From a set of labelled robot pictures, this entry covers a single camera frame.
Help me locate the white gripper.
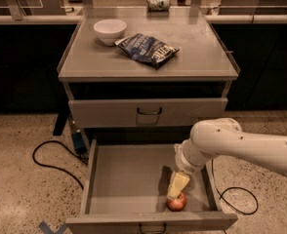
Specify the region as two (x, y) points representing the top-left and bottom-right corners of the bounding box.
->
(167, 139), (212, 200)

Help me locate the red apple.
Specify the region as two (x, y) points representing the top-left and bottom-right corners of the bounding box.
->
(167, 192), (186, 212)

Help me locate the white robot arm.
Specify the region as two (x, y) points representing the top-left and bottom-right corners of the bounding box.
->
(167, 118), (287, 200)

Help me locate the open middle drawer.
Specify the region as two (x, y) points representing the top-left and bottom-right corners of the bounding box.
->
(66, 140), (237, 234)

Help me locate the closed top drawer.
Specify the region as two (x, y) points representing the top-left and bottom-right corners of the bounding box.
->
(69, 98), (227, 128)

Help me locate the grey drawer cabinet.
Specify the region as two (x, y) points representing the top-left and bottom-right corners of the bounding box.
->
(59, 7), (238, 143)

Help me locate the long dark counter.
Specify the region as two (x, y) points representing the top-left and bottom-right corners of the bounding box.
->
(0, 23), (287, 113)

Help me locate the blue power box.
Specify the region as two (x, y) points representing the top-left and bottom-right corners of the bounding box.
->
(71, 132), (86, 154)

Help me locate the blue chip bag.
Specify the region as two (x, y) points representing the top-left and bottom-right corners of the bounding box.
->
(115, 33), (179, 69)

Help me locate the blue tape cross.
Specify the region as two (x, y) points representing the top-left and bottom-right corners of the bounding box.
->
(38, 220), (68, 234)

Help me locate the white ceramic bowl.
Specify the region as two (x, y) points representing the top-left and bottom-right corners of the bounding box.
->
(94, 19), (127, 46)

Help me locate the crumpled white green can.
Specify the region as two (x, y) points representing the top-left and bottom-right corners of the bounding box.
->
(146, 0), (171, 11)

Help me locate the black floor cable right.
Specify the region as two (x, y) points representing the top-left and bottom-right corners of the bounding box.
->
(211, 159), (259, 216)

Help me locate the black floor cable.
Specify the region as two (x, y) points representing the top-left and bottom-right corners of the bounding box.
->
(211, 159), (259, 216)
(31, 139), (89, 191)

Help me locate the black middle drawer handle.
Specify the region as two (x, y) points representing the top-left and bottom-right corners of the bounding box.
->
(138, 223), (167, 234)

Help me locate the black drawer handle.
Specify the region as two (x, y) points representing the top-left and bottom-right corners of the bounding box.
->
(137, 107), (163, 116)
(138, 223), (167, 234)

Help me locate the black top drawer handle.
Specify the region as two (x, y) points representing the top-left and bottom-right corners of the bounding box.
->
(137, 107), (163, 116)

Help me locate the black floor cable left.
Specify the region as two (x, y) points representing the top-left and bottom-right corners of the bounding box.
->
(31, 139), (89, 191)

